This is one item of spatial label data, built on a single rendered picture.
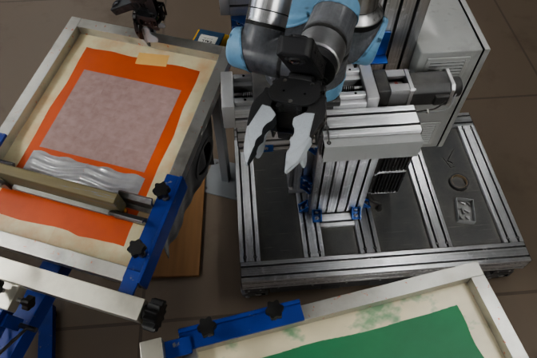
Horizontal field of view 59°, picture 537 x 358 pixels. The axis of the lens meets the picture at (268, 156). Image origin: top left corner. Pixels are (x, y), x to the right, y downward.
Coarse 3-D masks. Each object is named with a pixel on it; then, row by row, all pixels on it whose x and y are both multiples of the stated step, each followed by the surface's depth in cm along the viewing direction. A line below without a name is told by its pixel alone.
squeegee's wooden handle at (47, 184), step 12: (0, 168) 126; (12, 168) 126; (12, 180) 128; (24, 180) 125; (36, 180) 124; (48, 180) 124; (60, 180) 124; (48, 192) 128; (60, 192) 125; (72, 192) 122; (84, 192) 122; (96, 192) 122; (108, 192) 122; (96, 204) 125; (108, 204) 122; (120, 204) 124
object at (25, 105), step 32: (64, 32) 158; (96, 32) 160; (128, 32) 157; (224, 64) 150; (32, 96) 146; (0, 128) 141; (192, 128) 138; (192, 160) 137; (32, 256) 123; (64, 256) 121
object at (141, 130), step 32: (128, 96) 149; (160, 96) 149; (128, 128) 143; (160, 128) 143; (96, 160) 138; (128, 160) 138; (160, 160) 138; (64, 224) 129; (96, 224) 129; (128, 224) 128
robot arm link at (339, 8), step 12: (324, 0) 75; (336, 0) 75; (348, 0) 76; (312, 12) 76; (324, 12) 73; (336, 12) 73; (348, 12) 75; (312, 24) 72; (324, 24) 72; (336, 24) 72; (348, 24) 74; (348, 36) 74; (348, 48) 79
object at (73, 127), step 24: (96, 72) 154; (120, 72) 154; (72, 96) 150; (96, 96) 150; (120, 96) 149; (48, 120) 146; (72, 120) 145; (96, 120) 145; (48, 144) 142; (72, 144) 141; (96, 144) 141; (0, 192) 134; (24, 216) 131; (48, 216) 130
